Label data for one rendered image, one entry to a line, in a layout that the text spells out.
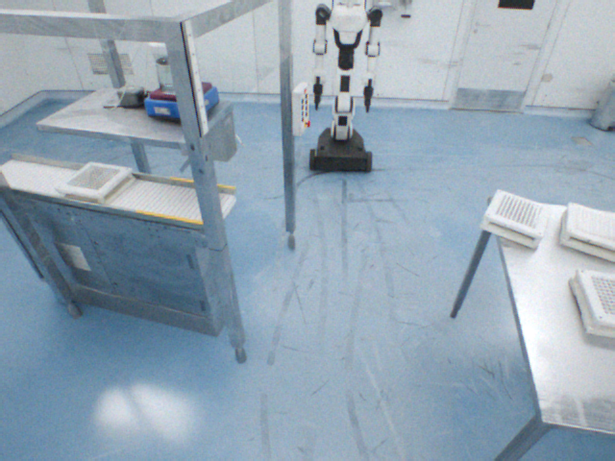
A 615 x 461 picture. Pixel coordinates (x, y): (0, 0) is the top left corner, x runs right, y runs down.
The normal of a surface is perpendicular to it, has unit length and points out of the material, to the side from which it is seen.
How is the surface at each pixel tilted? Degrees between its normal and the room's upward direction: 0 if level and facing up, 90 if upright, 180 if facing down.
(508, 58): 90
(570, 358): 0
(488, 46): 90
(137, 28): 90
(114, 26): 90
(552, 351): 0
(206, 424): 0
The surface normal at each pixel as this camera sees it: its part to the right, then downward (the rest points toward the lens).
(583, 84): -0.04, 0.65
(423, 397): 0.02, -0.76
